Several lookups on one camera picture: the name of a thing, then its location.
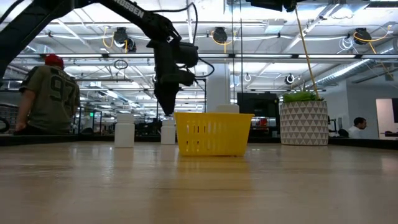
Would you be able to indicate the silver ventilation duct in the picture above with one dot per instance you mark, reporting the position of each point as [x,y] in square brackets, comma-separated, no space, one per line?
[342,73]

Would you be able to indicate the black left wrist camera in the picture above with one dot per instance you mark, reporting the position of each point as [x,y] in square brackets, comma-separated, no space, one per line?
[185,77]

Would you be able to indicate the black wall screen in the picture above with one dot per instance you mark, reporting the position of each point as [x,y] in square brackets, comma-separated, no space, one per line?
[395,110]

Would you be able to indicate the ceiling light strip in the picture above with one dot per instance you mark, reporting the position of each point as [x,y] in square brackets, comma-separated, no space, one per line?
[326,56]
[124,56]
[214,56]

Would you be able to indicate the white building column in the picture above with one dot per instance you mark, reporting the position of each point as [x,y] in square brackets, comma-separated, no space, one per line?
[217,90]

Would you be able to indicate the yellow plastic basket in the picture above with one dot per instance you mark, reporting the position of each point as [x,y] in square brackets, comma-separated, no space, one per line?
[214,133]

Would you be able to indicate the white triangle-patterned planter pot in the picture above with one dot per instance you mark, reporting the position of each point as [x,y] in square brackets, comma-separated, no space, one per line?
[304,124]

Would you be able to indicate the green potted plant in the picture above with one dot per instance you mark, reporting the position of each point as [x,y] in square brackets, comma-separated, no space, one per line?
[300,97]

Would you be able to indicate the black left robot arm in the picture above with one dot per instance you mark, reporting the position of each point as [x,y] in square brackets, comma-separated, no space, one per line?
[133,12]

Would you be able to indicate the person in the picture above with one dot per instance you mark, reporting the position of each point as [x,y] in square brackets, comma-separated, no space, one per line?
[356,130]
[49,99]

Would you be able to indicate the white pill bottle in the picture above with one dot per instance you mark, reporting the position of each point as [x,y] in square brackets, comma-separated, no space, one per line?
[227,108]
[124,132]
[168,133]

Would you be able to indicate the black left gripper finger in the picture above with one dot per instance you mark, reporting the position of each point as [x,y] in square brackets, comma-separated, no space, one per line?
[167,99]

